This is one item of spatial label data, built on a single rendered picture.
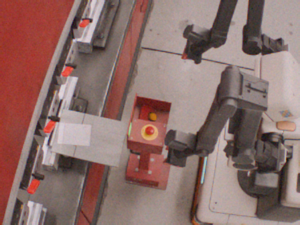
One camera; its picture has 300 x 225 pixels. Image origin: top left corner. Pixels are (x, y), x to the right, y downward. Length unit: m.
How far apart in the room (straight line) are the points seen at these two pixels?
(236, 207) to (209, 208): 0.15
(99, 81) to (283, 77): 0.84
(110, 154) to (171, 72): 1.38
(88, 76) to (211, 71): 1.26
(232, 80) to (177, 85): 1.82
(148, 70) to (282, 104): 1.66
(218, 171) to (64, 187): 0.99
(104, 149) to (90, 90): 0.34
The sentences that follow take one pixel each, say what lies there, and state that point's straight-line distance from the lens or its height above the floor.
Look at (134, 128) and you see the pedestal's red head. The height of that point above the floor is 0.78.
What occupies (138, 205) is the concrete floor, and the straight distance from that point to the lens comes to 2.54.
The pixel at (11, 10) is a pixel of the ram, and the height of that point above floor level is 1.80.
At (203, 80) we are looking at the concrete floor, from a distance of 2.87.
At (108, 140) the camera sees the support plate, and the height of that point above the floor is 1.00.
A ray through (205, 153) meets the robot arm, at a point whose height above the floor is 1.23.
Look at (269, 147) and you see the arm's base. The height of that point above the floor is 1.23.
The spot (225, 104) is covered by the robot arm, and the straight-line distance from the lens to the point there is 1.00.
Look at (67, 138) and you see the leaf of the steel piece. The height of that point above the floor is 1.00.
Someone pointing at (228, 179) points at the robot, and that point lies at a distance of 2.35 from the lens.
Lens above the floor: 2.49
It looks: 66 degrees down
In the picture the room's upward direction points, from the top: 6 degrees clockwise
